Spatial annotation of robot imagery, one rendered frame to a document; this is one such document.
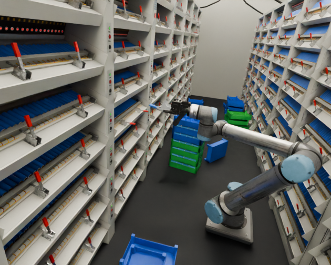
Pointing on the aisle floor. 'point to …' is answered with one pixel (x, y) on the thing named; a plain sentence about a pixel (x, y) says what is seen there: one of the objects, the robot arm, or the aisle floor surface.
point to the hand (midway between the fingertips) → (158, 108)
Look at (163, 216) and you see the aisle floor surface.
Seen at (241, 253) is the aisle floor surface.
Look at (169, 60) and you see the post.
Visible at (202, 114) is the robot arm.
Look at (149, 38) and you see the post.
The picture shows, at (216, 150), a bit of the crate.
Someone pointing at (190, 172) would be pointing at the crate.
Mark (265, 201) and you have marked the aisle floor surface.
